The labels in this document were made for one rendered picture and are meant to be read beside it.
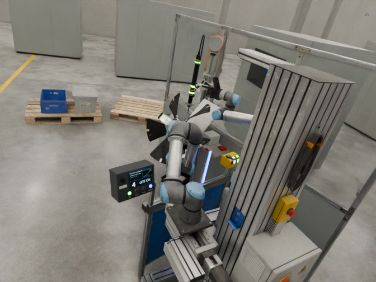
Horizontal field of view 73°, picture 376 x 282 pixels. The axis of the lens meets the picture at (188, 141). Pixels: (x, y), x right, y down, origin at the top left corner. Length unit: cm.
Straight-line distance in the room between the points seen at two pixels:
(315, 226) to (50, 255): 238
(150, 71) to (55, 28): 311
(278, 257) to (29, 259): 214
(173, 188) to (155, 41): 632
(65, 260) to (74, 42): 727
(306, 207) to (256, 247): 126
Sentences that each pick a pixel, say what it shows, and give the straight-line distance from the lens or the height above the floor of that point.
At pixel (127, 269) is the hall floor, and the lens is 263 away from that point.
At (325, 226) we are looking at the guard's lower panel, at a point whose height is 75.
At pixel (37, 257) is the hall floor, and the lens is 282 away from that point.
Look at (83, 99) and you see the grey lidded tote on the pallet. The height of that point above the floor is 41.
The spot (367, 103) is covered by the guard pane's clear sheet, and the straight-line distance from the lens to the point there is 218.
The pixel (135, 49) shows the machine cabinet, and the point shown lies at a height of 82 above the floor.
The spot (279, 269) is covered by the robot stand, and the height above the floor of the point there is 123.
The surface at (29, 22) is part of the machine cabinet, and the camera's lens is 916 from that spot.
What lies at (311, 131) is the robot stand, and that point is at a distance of 117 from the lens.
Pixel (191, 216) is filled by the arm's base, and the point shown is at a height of 110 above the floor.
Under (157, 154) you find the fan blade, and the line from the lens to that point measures 227.
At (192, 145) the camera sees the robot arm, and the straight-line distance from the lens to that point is 173.
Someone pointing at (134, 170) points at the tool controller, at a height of 125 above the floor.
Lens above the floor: 219
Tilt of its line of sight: 28 degrees down
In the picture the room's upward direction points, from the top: 11 degrees clockwise
